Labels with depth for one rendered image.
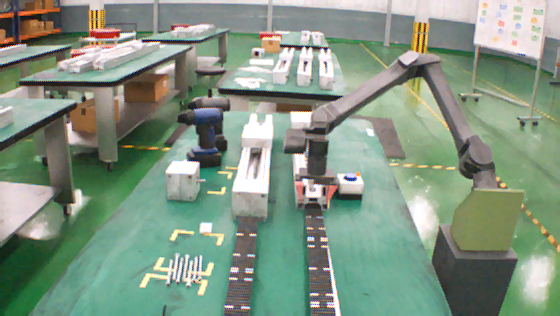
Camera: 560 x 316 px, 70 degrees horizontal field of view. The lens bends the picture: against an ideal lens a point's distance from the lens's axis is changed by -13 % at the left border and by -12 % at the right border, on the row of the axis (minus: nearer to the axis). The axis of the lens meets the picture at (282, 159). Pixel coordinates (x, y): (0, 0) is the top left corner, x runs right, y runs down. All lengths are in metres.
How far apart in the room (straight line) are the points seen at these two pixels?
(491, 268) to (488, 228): 0.12
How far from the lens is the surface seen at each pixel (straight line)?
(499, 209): 1.29
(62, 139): 2.95
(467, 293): 1.36
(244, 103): 3.23
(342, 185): 1.47
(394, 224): 1.38
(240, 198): 1.29
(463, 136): 1.38
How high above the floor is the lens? 1.41
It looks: 20 degrees down
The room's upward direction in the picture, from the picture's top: 3 degrees clockwise
